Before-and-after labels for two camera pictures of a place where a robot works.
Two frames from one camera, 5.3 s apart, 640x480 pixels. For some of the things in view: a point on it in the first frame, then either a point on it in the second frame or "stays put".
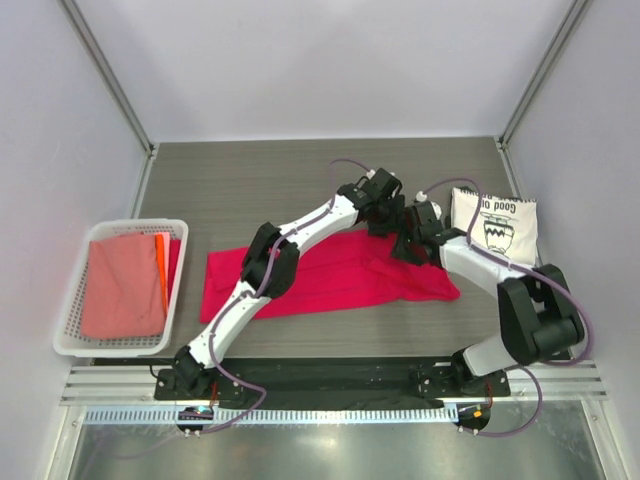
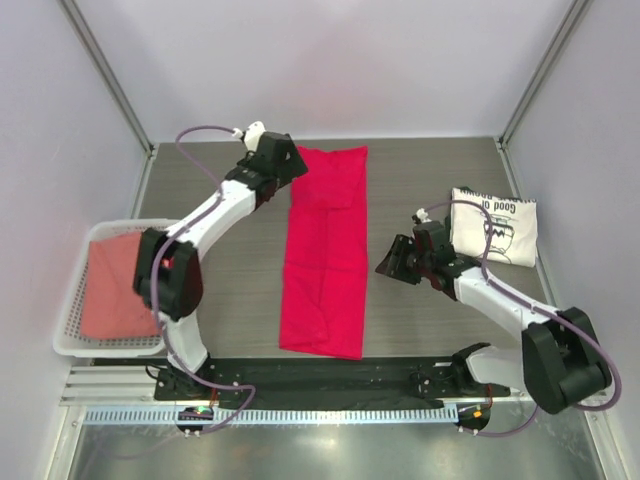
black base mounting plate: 332,383 stays put
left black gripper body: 388,215 → 292,169
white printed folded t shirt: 506,227 stays put
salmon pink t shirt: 124,294 stays put
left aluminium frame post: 108,69 stays put
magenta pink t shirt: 337,269 → 326,281
